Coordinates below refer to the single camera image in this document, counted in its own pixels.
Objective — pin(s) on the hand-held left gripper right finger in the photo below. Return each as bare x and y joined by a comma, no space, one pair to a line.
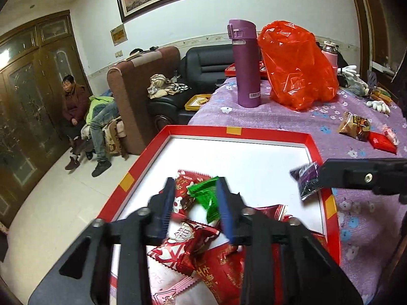
224,209

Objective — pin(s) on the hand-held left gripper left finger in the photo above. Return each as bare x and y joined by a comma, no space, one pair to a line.
168,203

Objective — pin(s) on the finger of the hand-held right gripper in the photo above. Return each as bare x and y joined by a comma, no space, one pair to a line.
346,174

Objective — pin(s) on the green snack packet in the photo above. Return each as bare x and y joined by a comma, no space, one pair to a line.
205,197

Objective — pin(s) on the red shiny snack packet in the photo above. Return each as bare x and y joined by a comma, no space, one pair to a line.
270,211
182,182
187,247

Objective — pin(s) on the purple black snack packet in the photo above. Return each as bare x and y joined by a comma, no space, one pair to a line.
305,178

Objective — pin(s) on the red shallow box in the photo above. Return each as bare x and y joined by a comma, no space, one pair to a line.
254,165

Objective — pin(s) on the red gold-print snack packet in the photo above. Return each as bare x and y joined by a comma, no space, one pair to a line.
222,270

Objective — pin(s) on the pink white snack packet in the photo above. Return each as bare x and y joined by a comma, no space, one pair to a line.
171,292

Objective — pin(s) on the red flat packet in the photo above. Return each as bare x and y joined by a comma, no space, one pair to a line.
381,143

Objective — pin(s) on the brown gold snack packet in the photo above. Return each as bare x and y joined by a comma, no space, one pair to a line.
353,127

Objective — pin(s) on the small pink white packet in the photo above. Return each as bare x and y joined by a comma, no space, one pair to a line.
389,133

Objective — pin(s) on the white glove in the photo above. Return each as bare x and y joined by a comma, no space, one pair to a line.
378,105
348,71

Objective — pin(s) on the yellow snack pack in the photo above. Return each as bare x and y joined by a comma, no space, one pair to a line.
380,95

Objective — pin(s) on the grey glove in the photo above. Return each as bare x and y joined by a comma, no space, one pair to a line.
361,86

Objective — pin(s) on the patterned blanket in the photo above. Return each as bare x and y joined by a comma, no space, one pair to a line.
111,133

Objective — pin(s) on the yellow tray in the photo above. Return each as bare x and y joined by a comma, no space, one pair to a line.
194,103

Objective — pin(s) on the brown armchair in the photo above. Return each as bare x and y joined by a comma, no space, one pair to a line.
136,101

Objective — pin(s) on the pink bottle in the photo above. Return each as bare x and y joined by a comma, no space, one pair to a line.
330,58

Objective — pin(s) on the pile of clothes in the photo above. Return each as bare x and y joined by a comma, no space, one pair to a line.
162,84

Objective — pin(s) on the orange plastic bag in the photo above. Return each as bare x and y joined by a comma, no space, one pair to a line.
295,66

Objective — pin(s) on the red tray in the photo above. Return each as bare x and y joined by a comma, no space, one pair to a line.
229,69

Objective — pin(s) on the purple thermos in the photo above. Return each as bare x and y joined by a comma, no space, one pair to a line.
244,70

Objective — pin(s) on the black leather sofa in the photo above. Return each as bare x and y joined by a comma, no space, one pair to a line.
206,60

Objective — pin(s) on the tan flat board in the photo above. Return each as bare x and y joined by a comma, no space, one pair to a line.
141,54

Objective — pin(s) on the brown wooden door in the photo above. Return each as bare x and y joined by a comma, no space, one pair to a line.
381,22

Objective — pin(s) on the wall outlet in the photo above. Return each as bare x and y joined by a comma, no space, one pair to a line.
119,53

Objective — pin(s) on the yellow wall plaque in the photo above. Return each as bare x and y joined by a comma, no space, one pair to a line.
119,35

